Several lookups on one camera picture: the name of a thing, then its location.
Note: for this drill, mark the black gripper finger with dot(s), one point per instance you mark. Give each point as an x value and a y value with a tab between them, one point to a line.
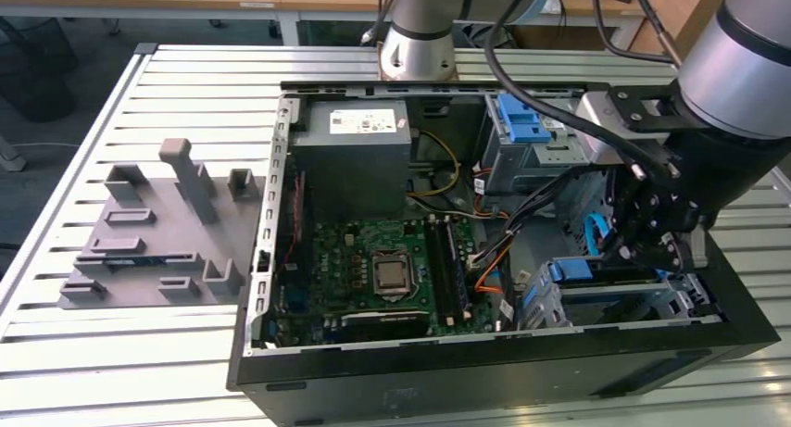
630	246
674	253

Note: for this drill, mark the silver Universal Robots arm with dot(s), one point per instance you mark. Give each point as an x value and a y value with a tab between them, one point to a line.
736	75

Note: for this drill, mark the metal disk bay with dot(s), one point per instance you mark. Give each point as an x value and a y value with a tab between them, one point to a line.
618	290

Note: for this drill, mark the metal drive cage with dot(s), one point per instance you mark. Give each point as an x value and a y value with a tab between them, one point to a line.
513	167

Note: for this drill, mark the RAM stick with black chips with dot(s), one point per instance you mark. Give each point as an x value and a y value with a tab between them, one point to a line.
462	281

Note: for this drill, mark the blue drive latch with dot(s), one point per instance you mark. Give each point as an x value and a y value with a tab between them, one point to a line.
517	121

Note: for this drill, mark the black CPU socket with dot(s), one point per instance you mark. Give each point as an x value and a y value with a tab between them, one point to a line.
394	254

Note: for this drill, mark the silver CPU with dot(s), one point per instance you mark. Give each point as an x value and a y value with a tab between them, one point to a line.
394	276

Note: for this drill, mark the light wooden cabinet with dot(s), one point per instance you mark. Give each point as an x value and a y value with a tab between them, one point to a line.
698	10

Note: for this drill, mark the black graphics card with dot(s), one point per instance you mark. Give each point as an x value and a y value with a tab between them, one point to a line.
386	325

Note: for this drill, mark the black PC case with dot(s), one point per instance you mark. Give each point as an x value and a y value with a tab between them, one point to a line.
433	385

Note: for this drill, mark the green motherboard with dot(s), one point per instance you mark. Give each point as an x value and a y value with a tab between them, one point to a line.
349	262

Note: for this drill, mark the black bag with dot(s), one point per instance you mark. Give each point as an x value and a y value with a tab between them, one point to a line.
477	35

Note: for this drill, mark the grey power supply unit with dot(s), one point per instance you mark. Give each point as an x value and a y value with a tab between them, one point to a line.
346	177

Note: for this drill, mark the grey parts rack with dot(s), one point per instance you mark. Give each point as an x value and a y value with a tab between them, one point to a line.
173	242

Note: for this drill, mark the grey stand foot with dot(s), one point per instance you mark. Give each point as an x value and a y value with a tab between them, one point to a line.
14	160

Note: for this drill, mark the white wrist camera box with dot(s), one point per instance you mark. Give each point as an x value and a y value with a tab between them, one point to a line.
609	135

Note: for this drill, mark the wooden desk white frame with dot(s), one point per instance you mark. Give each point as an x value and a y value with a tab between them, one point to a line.
334	3
155	0

